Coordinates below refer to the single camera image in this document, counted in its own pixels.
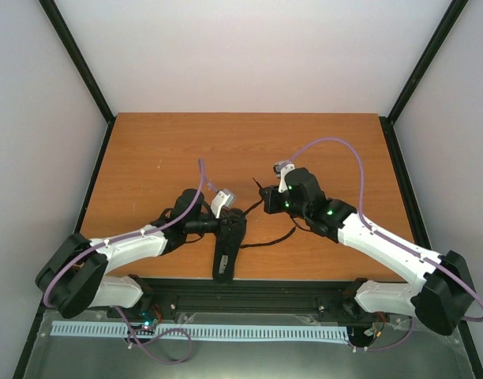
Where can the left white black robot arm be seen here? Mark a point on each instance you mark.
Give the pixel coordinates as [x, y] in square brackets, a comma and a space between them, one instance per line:
[78, 276]

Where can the left green-lit circuit board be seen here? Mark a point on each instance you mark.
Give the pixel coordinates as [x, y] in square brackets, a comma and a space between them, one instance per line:
[148, 325]

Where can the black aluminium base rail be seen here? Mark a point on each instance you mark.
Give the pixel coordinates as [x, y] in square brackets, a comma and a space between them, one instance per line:
[245, 294]

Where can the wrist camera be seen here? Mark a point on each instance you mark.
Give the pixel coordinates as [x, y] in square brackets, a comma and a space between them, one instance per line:
[223, 199]
[281, 169]

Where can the black shoelace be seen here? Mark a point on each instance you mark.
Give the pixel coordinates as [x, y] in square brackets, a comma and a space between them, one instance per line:
[261, 234]

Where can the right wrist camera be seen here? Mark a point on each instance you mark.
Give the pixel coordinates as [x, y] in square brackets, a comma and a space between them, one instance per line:
[281, 169]

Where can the right black frame post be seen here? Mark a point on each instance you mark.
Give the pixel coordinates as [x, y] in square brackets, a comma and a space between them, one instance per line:
[442, 31]

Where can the right small circuit board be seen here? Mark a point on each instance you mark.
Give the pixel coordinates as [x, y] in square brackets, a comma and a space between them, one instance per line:
[375, 330]

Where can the black canvas shoe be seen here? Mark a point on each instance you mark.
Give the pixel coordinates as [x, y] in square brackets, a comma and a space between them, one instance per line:
[228, 240]

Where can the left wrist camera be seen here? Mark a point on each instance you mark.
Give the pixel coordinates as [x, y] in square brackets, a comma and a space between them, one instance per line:
[223, 199]

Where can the light blue slotted cable duct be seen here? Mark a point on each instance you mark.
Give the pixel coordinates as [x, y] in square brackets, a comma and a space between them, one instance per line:
[207, 333]

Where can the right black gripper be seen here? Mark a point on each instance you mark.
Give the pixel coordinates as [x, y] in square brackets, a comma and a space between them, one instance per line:
[271, 205]

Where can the left black frame post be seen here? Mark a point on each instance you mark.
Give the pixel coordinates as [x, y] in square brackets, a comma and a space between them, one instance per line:
[55, 17]

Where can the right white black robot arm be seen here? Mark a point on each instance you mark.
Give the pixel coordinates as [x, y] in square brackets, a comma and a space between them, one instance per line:
[342, 223]

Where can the black frame post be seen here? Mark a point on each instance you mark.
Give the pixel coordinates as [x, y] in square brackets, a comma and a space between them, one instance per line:
[55, 17]
[442, 31]

